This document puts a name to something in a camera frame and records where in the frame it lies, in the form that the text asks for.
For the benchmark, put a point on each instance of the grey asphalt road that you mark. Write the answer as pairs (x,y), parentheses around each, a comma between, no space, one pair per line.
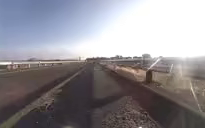
(20,83)

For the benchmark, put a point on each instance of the pale roadside barrier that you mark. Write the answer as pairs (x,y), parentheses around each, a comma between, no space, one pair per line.
(20,66)

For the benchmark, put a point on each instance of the dark asphalt path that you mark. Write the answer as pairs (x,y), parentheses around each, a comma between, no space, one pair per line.
(90,96)

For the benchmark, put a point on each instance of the distant row of buildings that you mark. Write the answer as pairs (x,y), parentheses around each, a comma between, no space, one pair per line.
(123,58)

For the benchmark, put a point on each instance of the low concrete wall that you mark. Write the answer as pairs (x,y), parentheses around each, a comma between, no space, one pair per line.
(163,100)

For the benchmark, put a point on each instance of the pale kerb strip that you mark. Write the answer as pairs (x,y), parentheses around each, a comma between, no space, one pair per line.
(40,101)

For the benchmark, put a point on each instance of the sandy gravel ground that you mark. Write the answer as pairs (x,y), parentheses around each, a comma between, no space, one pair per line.
(186,85)

